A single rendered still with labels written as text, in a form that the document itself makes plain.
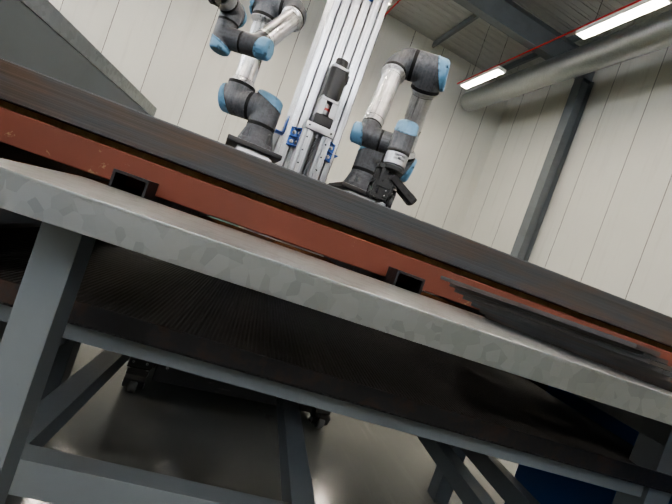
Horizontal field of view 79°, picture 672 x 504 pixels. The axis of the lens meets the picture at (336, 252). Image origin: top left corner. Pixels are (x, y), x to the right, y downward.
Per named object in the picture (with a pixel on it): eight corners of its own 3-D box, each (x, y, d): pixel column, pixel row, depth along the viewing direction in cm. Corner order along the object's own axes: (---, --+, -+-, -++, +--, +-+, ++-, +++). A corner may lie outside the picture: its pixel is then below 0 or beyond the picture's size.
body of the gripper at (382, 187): (363, 197, 135) (375, 163, 135) (387, 206, 137) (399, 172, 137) (369, 196, 128) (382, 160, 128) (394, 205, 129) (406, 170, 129)
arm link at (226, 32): (232, 51, 140) (243, 21, 139) (203, 42, 141) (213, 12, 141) (240, 62, 147) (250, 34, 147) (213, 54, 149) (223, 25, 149)
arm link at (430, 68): (380, 167, 193) (419, 45, 158) (410, 177, 192) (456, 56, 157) (375, 178, 184) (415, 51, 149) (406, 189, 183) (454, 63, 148)
